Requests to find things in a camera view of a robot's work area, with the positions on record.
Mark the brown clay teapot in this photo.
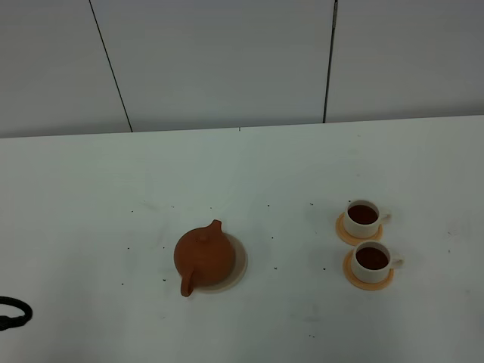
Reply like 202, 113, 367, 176
173, 219, 236, 297

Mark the far white teacup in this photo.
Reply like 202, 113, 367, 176
343, 200, 392, 239

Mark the white teacup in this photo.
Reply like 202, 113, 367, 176
343, 200, 392, 239
350, 240, 405, 284

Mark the black braided cable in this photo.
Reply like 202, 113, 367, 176
0, 296, 34, 333

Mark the near orange coaster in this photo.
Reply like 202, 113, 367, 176
343, 250, 394, 291

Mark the near white teacup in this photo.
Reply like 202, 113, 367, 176
350, 240, 405, 284

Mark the orange coaster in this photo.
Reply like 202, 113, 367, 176
343, 250, 394, 291
335, 213, 383, 246

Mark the beige round teapot saucer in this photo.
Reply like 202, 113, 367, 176
194, 233, 249, 293

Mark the far orange coaster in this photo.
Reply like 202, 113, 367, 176
335, 213, 383, 246

